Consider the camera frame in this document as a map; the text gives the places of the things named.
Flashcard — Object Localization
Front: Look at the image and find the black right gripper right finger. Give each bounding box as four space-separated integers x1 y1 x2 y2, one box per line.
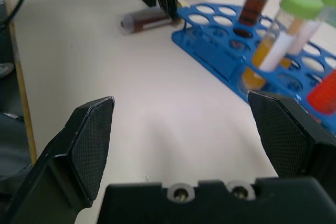
247 90 336 199

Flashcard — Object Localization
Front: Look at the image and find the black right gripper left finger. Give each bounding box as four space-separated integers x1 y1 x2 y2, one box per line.
0 95 116 224

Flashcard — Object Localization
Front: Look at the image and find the brown liquid test tube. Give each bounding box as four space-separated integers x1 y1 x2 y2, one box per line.
233 0 286 39
115 8 182 36

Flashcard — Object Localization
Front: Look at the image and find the red liquid test tube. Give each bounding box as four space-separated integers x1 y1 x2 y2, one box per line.
306 68 336 116

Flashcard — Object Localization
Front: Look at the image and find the blue test tube rack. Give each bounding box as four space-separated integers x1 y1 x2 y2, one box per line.
171 3 336 130

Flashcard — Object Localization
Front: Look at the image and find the yellow liquid green-capped test tube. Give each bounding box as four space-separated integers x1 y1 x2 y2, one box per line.
240 0 324 91

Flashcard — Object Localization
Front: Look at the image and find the white-labelled green-capped test tube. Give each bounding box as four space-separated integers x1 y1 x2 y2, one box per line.
288 0 336 56

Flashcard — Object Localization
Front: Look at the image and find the grey rounded object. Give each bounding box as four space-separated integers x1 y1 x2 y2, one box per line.
0 62 15 78

